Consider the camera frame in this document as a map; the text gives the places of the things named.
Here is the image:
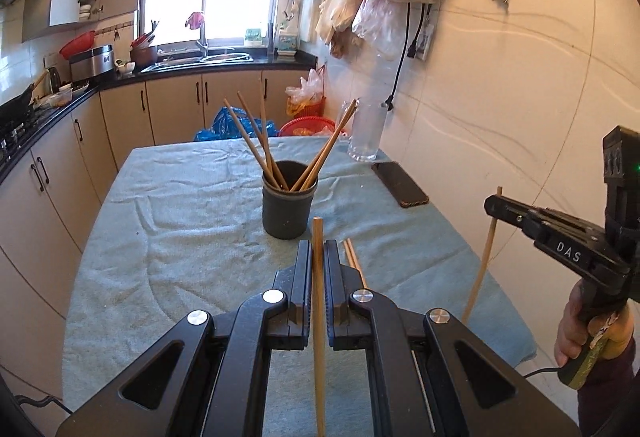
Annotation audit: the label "beige kitchen base cabinets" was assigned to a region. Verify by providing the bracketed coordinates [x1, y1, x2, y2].
[0, 67, 321, 333]

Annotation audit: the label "red basket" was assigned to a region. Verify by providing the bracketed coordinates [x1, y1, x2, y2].
[277, 116, 337, 138]

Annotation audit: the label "grey-green tablecloth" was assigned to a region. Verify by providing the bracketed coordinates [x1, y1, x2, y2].
[62, 136, 538, 437]

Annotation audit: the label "white plastic bag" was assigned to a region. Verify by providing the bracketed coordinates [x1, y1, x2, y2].
[285, 66, 326, 115]

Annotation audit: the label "long wooden chopstick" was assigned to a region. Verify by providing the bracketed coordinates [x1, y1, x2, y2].
[460, 186, 503, 324]
[312, 217, 327, 437]
[342, 240, 362, 274]
[347, 238, 369, 290]

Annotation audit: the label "steel rice cooker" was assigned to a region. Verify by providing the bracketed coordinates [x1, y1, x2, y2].
[69, 44, 115, 83]

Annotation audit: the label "dark grey chopstick holder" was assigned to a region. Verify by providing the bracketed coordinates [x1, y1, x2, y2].
[262, 160, 319, 240]

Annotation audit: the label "black smartphone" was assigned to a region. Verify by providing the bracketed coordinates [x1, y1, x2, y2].
[371, 161, 430, 209]

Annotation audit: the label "red plastic basin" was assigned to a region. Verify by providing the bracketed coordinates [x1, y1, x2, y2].
[59, 30, 96, 59]

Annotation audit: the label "beige hanging bags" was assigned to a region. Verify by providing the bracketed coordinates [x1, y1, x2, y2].
[316, 0, 363, 59]

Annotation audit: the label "black cable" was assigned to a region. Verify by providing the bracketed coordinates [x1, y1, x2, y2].
[14, 394, 73, 417]
[522, 365, 563, 380]

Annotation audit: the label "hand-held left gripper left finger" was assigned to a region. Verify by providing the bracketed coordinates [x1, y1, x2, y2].
[56, 239, 315, 437]

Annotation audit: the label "clear glass mug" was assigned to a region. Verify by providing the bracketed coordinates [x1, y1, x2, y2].
[339, 100, 392, 163]

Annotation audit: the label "group of wooden chopsticks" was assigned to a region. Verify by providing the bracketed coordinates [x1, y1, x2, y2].
[222, 78, 358, 193]

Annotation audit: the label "wall outlet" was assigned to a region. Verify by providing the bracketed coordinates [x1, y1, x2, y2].
[417, 4, 436, 63]

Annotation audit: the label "food container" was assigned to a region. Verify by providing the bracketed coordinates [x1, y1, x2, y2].
[37, 84, 91, 110]

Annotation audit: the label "blue plastic bag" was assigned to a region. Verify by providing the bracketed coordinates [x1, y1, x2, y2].
[194, 106, 278, 142]

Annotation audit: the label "brown cooking pot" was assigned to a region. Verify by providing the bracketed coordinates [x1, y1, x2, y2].
[130, 46, 158, 68]

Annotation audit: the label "black kitchen countertop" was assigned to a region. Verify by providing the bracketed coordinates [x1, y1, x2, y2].
[0, 50, 313, 183]

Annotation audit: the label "person's right hand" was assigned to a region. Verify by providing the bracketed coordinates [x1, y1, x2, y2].
[556, 284, 635, 368]

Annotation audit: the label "black wok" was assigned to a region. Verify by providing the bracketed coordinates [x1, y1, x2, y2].
[0, 70, 51, 118]

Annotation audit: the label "black power cord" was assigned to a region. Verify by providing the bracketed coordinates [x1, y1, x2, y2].
[384, 1, 426, 112]

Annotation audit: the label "steel sink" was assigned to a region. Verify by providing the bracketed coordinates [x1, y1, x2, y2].
[142, 52, 253, 70]

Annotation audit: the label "white and green box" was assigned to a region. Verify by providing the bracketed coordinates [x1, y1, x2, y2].
[276, 24, 301, 55]

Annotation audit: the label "person's right forearm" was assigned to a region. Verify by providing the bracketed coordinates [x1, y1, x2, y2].
[577, 342, 640, 437]

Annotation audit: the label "black gas stove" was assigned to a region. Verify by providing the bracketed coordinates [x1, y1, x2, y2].
[0, 107, 56, 163]

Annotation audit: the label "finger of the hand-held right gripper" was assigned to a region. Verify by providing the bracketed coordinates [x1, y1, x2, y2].
[483, 194, 543, 243]

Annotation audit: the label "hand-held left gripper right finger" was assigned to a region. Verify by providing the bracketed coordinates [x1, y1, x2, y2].
[324, 239, 583, 437]

